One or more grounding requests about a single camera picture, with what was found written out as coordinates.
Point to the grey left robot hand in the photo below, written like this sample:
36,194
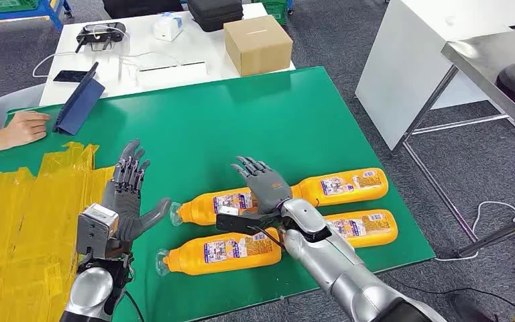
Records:
124,209

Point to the blue tablet case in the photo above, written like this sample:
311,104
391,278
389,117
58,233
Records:
79,106

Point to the yellow tape patch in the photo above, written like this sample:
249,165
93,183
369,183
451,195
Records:
13,231

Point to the black smartphone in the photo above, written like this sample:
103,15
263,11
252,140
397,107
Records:
68,76

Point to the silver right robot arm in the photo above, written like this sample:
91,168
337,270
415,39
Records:
342,271

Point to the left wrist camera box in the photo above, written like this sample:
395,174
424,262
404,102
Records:
95,229

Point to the black shoe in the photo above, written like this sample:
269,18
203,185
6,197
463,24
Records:
468,309

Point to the black controller with antennas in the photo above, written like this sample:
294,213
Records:
99,32

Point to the steel table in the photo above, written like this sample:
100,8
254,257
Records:
493,58

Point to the black hard case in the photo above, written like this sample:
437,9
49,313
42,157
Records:
215,13

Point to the black metal bar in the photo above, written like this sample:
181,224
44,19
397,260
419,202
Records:
502,233

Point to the small white box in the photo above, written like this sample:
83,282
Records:
167,27

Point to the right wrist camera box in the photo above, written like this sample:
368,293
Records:
235,223

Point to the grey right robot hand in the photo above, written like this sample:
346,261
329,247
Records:
268,189

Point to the brown cardboard box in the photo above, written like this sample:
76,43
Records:
257,44

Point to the green plastic crate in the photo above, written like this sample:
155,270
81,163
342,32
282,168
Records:
277,11
8,4

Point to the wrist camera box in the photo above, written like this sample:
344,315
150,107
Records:
235,223
95,229

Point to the black bag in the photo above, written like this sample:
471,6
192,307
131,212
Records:
142,6

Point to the white desk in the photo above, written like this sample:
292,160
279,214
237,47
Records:
408,66

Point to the long white power strip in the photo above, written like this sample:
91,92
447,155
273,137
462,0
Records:
173,74

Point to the orange detergent bottle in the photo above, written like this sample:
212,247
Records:
182,258
373,235
311,193
199,209

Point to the white table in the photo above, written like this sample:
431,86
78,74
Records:
195,49

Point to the person's left hand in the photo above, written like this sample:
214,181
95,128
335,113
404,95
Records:
24,129

